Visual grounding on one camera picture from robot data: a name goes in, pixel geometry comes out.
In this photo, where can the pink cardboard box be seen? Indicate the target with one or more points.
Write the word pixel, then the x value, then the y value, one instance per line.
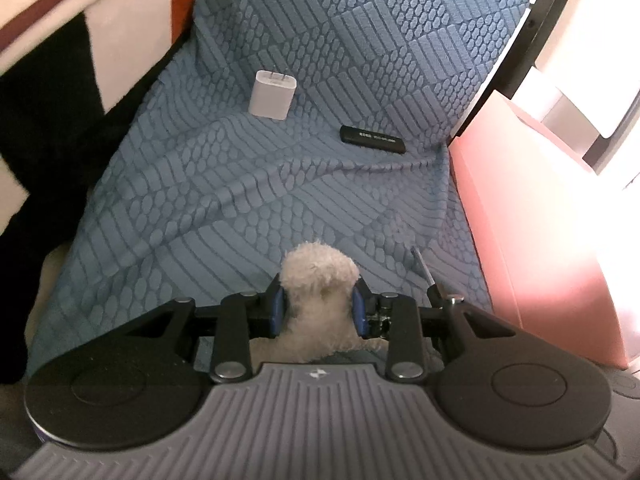
pixel 540 220

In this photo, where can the white charger plug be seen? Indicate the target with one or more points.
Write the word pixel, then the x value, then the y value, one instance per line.
pixel 270 97

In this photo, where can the black flat stick device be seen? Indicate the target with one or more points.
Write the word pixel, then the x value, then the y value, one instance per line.
pixel 372 139

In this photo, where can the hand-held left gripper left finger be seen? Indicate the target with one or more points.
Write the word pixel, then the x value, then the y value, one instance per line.
pixel 277 312

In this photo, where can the white fluffy plush toy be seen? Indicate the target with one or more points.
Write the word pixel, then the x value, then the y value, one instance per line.
pixel 315 280

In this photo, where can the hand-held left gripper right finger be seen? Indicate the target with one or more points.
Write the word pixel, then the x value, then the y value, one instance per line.
pixel 360 310

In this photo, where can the red white black striped blanket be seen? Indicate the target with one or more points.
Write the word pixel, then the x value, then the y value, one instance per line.
pixel 50 110

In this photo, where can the blue textured chair cover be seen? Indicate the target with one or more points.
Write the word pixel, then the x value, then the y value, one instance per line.
pixel 300 185

